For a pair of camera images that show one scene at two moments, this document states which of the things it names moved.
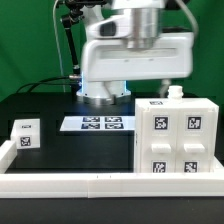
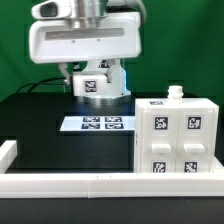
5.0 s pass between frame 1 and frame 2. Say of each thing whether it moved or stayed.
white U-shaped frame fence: stayed
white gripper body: moved
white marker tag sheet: stayed
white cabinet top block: moved
